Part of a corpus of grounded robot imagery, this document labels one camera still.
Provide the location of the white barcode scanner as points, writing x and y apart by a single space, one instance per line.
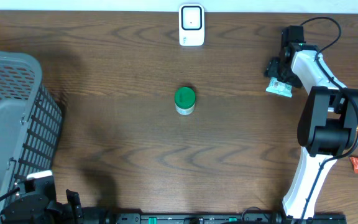
191 25

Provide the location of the green lid jar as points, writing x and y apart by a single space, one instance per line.
185 100

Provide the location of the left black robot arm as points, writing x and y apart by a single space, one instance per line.
20 212

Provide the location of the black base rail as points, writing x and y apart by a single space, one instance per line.
248 217

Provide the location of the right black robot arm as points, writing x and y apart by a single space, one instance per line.
328 127

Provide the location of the teal wet wipes pack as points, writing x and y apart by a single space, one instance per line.
279 88

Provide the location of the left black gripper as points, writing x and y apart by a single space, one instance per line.
73 199

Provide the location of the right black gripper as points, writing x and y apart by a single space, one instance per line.
271 68

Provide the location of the grey plastic mesh basket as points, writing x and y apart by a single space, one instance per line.
30 120

